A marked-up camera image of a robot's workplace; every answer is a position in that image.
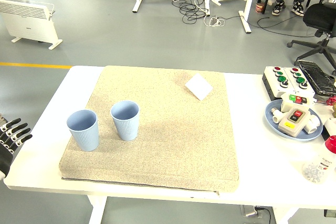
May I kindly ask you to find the grey power strip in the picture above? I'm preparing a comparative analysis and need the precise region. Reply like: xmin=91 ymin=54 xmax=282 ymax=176
xmin=240 ymin=204 xmax=272 ymax=219

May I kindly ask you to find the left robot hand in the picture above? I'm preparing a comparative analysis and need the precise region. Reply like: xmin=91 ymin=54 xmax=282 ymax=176
xmin=0 ymin=113 xmax=33 ymax=180

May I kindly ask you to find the white pipe fitting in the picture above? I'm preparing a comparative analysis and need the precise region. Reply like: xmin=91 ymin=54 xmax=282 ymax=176
xmin=271 ymin=107 xmax=285 ymax=124
xmin=304 ymin=113 xmax=322 ymax=134

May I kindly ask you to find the blue ribbed cup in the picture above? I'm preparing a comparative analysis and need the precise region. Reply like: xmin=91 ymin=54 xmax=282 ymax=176
xmin=110 ymin=100 xmax=140 ymax=141
xmin=66 ymin=109 xmax=100 ymax=152

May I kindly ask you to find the clear bottle red cap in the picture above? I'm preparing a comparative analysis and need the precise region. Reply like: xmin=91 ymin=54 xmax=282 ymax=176
xmin=302 ymin=135 xmax=336 ymax=184

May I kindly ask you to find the beige rocker switch box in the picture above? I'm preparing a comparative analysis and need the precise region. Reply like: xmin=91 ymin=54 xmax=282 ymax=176
xmin=278 ymin=108 xmax=312 ymax=138

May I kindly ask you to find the white adapter with cable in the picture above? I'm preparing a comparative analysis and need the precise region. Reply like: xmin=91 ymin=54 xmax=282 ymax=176
xmin=204 ymin=16 xmax=226 ymax=28

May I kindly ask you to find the black office chair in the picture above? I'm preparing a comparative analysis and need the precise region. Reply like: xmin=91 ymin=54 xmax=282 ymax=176
xmin=287 ymin=2 xmax=336 ymax=76

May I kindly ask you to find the grey-brown mat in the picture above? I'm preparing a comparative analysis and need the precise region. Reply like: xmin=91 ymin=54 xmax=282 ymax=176
xmin=59 ymin=65 xmax=240 ymax=196

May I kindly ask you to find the white push-button box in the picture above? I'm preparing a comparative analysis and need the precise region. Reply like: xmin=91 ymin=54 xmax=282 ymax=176
xmin=285 ymin=66 xmax=316 ymax=98
xmin=261 ymin=66 xmax=292 ymax=101

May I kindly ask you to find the white box with black base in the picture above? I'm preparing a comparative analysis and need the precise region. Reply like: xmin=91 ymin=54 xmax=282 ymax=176
xmin=322 ymin=118 xmax=336 ymax=141

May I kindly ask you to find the white table leg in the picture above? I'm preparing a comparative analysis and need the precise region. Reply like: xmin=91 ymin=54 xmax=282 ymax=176
xmin=272 ymin=207 xmax=300 ymax=224
xmin=87 ymin=196 xmax=108 ymax=224

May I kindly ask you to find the white wall switch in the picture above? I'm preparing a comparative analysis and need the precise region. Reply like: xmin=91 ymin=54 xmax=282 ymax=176
xmin=185 ymin=73 xmax=213 ymax=101

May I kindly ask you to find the white green-red button switch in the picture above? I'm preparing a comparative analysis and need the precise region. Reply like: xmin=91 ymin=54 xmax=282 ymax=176
xmin=280 ymin=92 xmax=317 ymax=113

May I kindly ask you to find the black keyboard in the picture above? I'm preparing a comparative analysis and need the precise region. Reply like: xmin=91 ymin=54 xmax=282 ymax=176
xmin=293 ymin=60 xmax=336 ymax=95

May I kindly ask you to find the blue plate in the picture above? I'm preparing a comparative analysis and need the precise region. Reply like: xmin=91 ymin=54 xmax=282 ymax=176
xmin=264 ymin=99 xmax=323 ymax=142

